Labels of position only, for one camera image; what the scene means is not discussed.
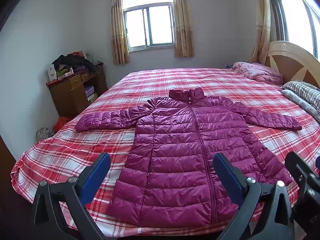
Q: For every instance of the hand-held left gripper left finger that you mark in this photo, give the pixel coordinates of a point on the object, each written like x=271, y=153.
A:
x=96, y=177

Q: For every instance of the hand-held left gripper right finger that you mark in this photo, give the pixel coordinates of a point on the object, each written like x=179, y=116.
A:
x=226, y=175

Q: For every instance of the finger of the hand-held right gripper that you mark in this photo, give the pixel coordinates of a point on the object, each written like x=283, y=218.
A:
x=306, y=180

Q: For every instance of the magenta puffer jacket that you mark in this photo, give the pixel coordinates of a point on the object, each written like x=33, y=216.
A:
x=175, y=155

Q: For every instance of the pile of black clothes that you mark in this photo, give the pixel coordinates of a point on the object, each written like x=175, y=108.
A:
x=72, y=61

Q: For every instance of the bed with red plaid sheet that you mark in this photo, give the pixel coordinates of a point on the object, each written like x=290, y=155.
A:
x=75, y=155

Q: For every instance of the red plastic bag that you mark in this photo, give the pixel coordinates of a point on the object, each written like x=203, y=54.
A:
x=62, y=123

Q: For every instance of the patterned grey bag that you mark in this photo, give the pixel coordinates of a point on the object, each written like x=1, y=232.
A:
x=44, y=133

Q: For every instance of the brown wooden cabinet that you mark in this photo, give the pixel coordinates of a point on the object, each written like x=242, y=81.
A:
x=67, y=97

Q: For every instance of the stack of boxes in cabinet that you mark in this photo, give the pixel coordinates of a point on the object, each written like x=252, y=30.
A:
x=90, y=92

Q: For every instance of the pink blanket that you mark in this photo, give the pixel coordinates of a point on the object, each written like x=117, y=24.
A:
x=257, y=72

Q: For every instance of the white cardboard box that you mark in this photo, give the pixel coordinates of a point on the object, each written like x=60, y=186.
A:
x=51, y=73

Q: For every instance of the cream wooden headboard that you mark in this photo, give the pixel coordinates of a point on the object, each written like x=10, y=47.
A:
x=287, y=55

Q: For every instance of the long beige curtain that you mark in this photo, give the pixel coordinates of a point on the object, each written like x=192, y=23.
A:
x=261, y=30

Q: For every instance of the large window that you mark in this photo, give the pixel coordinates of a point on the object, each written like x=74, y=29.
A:
x=295, y=17

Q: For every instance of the small sliding window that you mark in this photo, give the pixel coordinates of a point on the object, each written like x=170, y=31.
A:
x=148, y=22

